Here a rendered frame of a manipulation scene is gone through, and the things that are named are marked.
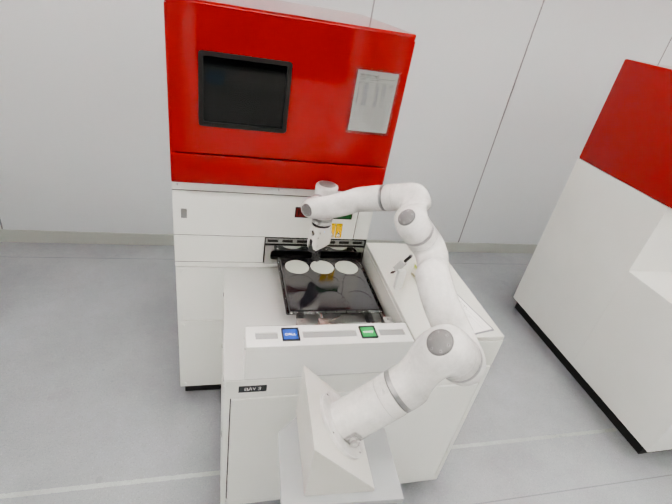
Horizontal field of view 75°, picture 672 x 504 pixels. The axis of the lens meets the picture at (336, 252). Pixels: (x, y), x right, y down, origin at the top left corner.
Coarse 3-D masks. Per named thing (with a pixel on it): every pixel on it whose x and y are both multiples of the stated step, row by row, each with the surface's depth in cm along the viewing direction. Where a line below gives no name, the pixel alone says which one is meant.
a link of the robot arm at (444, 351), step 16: (432, 336) 103; (448, 336) 101; (464, 336) 102; (416, 352) 107; (432, 352) 102; (448, 352) 100; (464, 352) 100; (400, 368) 111; (416, 368) 106; (432, 368) 102; (448, 368) 100; (464, 368) 102; (400, 384) 108; (416, 384) 106; (432, 384) 104; (400, 400) 108; (416, 400) 108
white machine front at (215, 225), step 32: (192, 192) 166; (224, 192) 169; (256, 192) 172; (288, 192) 174; (192, 224) 173; (224, 224) 176; (256, 224) 179; (288, 224) 182; (352, 224) 189; (192, 256) 181; (224, 256) 184; (256, 256) 188; (288, 256) 192; (320, 256) 197; (352, 256) 201
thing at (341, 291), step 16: (288, 272) 177; (336, 272) 183; (288, 288) 168; (304, 288) 170; (320, 288) 171; (336, 288) 173; (352, 288) 175; (368, 288) 177; (304, 304) 162; (320, 304) 163; (336, 304) 165; (352, 304) 166; (368, 304) 168
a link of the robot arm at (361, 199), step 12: (348, 192) 151; (360, 192) 150; (372, 192) 146; (312, 204) 153; (324, 204) 150; (336, 204) 150; (348, 204) 151; (360, 204) 150; (372, 204) 147; (312, 216) 155; (324, 216) 153; (336, 216) 152
